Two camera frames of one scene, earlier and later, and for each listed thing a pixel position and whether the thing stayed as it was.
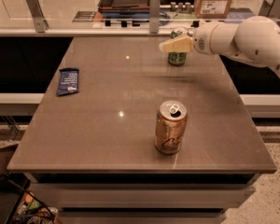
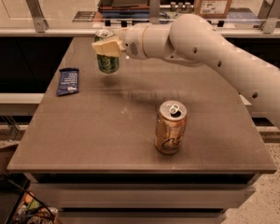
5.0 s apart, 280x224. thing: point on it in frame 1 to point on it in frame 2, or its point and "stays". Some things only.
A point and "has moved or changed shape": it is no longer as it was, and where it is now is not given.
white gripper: x=203 y=38 to x=133 y=41
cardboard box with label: x=213 y=1 stays
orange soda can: x=170 y=130 stays
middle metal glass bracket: x=154 y=11 stays
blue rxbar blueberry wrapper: x=68 y=81 stays
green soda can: x=178 y=58 has moved or changed shape
